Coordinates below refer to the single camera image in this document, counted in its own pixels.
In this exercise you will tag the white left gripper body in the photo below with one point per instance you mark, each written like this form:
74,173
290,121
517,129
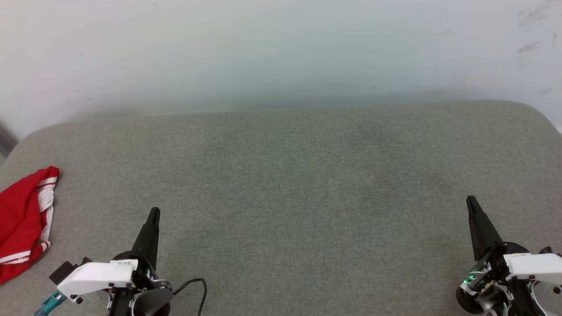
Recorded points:
96,276

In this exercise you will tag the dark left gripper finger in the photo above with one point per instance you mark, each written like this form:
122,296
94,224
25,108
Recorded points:
148,239

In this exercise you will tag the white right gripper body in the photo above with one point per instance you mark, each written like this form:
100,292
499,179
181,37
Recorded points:
535,265

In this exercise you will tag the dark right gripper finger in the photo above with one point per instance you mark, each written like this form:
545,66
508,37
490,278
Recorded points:
482,230

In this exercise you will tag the red white basketball jersey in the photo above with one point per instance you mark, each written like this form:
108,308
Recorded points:
17,219

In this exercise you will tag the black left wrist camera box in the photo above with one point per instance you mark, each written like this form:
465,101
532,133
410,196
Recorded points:
66,271

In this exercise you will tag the teal left camera connector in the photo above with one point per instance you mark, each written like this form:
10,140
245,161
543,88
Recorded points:
49,303

